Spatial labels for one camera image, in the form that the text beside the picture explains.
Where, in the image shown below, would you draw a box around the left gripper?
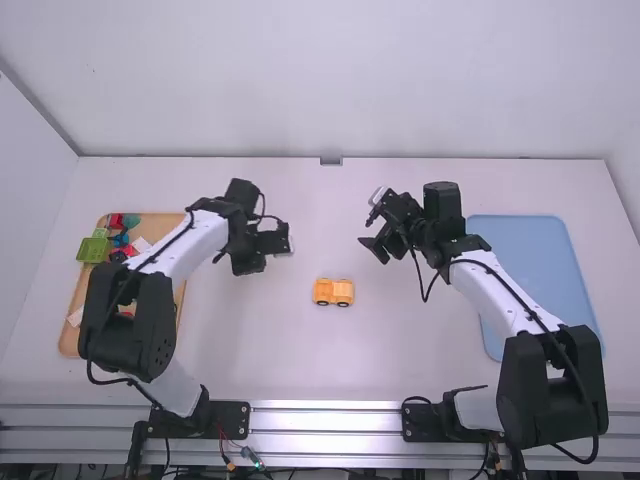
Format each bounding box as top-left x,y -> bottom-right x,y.
230,219 -> 292,277

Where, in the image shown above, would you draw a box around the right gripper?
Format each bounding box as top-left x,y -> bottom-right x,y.
357,189 -> 426,266

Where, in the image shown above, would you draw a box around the yellow toy car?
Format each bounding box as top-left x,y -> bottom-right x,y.
312,275 -> 355,308

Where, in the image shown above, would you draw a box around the pile of toy bricks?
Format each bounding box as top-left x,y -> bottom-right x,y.
91,213 -> 152,265

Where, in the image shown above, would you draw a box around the blue mat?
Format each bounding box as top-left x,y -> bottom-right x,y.
464,213 -> 607,364

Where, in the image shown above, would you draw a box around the green toy brick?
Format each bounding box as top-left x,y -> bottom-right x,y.
76,236 -> 112,265

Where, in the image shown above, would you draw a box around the silver rails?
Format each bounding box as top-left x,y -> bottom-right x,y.
0,398 -> 640,470

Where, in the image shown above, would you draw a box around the tan tray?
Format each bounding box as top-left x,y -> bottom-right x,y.
57,211 -> 189,360

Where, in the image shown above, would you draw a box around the black cable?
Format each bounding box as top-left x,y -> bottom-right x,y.
408,244 -> 451,305
252,189 -> 289,224
85,357 -> 151,388
547,327 -> 601,465

